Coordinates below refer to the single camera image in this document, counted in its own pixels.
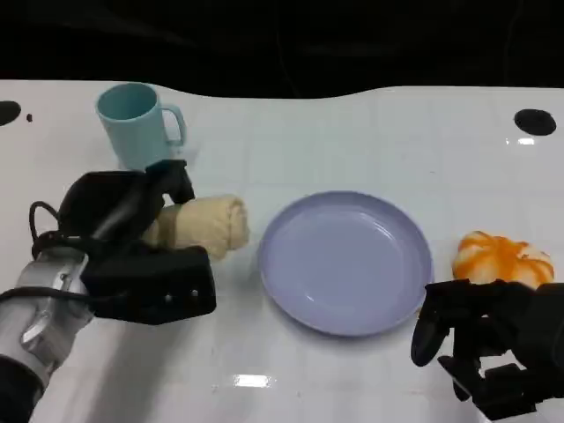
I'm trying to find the lilac plate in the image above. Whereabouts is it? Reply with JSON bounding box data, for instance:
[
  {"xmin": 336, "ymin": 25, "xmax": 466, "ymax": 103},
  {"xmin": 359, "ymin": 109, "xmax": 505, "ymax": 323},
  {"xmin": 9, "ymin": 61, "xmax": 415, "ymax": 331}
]
[{"xmin": 257, "ymin": 189, "xmax": 435, "ymax": 338}]

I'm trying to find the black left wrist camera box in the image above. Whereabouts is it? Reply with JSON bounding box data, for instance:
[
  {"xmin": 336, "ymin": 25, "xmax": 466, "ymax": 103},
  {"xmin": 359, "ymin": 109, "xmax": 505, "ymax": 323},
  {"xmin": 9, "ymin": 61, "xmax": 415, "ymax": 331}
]
[{"xmin": 80, "ymin": 245, "xmax": 218, "ymax": 326}]

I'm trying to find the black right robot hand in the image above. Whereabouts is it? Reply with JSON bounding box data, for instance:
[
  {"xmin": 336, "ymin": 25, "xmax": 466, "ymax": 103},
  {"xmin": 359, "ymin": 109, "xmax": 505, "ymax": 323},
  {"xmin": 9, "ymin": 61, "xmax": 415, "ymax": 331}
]
[{"xmin": 410, "ymin": 278, "xmax": 564, "ymax": 422}]

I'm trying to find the beige towel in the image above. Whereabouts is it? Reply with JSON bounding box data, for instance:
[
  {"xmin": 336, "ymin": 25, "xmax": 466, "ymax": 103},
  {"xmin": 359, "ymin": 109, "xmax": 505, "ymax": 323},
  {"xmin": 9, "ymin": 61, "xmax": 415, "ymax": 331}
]
[{"xmin": 140, "ymin": 192, "xmax": 250, "ymax": 263}]

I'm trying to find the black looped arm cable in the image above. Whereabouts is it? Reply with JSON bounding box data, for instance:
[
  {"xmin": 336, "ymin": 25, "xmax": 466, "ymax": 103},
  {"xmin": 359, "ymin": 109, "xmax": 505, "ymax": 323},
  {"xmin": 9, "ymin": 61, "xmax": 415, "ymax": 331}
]
[{"xmin": 28, "ymin": 200, "xmax": 96, "ymax": 261}]

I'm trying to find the orange and white bread roll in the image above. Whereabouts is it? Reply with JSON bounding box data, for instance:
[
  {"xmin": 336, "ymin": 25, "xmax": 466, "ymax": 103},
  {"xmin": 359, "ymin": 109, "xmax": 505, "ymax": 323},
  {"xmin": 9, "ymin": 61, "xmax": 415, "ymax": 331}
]
[{"xmin": 452, "ymin": 229, "xmax": 555, "ymax": 290}]

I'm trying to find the pale green mug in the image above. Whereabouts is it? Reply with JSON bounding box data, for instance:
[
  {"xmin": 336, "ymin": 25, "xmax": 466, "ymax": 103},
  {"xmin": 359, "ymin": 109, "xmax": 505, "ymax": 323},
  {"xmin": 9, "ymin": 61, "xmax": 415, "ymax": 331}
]
[{"xmin": 95, "ymin": 82, "xmax": 187, "ymax": 171}]

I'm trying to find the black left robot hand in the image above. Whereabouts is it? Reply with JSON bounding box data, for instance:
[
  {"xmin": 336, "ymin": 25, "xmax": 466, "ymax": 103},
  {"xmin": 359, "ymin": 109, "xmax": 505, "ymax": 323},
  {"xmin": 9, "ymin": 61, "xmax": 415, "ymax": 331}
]
[{"xmin": 56, "ymin": 159, "xmax": 197, "ymax": 248}]

